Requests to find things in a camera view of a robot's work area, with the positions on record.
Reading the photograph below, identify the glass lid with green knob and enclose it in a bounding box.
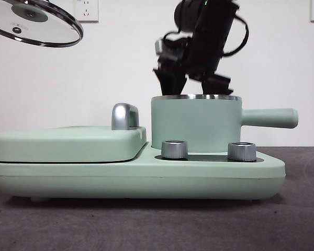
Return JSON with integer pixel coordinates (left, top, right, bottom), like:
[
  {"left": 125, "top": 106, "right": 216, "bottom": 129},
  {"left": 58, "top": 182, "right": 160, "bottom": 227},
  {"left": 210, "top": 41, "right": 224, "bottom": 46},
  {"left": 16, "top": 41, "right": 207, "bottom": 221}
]
[{"left": 0, "top": 0, "right": 84, "bottom": 49}]

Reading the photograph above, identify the mint green breakfast machine base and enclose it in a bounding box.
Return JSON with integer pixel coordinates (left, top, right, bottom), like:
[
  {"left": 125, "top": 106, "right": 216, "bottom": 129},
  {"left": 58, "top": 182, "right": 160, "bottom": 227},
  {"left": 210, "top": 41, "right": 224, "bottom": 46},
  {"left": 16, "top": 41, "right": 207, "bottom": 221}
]
[{"left": 0, "top": 142, "right": 286, "bottom": 203}]

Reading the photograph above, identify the mint green griddle cover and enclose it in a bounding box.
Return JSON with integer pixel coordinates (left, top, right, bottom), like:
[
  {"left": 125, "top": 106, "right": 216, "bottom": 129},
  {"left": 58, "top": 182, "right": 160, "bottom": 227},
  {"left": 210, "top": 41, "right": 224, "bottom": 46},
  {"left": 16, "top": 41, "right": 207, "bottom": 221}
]
[{"left": 0, "top": 127, "right": 147, "bottom": 163}]

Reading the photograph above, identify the silver control knob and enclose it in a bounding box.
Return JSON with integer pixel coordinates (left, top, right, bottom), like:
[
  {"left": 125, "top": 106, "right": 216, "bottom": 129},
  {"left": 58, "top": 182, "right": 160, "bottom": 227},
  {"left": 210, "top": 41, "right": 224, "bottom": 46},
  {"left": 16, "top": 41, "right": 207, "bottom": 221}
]
[
  {"left": 227, "top": 142, "right": 257, "bottom": 162},
  {"left": 161, "top": 140, "right": 188, "bottom": 159}
]

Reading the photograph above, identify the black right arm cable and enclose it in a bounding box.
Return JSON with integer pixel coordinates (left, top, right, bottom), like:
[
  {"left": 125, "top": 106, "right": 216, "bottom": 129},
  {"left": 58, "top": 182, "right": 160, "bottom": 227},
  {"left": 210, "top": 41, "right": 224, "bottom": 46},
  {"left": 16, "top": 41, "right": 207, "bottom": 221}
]
[{"left": 219, "top": 14, "right": 250, "bottom": 57}]

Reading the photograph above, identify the mint green handled steamer pot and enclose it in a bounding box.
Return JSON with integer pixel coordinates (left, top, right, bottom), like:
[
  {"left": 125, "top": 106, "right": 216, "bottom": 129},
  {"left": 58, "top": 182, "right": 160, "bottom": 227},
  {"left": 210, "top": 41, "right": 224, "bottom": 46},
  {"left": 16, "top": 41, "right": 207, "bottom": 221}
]
[{"left": 150, "top": 94, "right": 299, "bottom": 155}]

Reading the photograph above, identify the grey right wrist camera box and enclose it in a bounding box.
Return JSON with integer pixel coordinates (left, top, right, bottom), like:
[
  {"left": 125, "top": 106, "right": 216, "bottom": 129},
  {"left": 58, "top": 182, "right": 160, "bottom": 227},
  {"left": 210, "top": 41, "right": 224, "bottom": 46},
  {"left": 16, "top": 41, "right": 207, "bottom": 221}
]
[{"left": 154, "top": 38, "right": 166, "bottom": 55}]

